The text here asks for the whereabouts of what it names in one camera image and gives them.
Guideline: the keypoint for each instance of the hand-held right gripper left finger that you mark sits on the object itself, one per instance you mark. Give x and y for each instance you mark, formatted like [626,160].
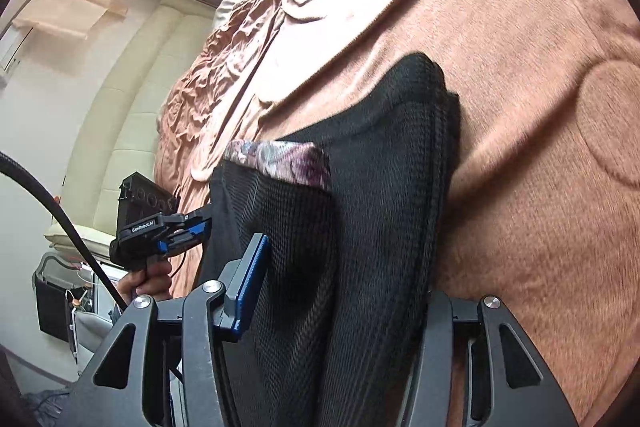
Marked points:
[252,277]

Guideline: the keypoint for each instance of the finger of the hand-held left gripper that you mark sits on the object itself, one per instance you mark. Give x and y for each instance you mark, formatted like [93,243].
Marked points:
[192,218]
[187,241]

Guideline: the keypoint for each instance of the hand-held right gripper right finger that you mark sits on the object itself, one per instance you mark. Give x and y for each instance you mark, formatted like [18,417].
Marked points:
[490,357]

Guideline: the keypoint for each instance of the black shirt with floral trim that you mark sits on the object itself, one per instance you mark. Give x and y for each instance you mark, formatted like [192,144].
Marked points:
[375,207]

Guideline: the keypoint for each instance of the person's left hand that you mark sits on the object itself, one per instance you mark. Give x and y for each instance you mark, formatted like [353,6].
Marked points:
[155,282]

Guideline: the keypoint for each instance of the black bag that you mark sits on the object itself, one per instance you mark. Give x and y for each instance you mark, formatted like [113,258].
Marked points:
[50,302]

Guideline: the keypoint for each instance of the cream padded headboard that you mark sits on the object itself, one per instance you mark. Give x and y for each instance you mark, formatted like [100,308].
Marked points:
[135,107]

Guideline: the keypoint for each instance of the beige hanging cloth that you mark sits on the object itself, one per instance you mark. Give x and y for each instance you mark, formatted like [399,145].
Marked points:
[70,7]

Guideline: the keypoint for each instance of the brown blanket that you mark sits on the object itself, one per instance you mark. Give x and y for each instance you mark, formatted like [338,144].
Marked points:
[525,107]

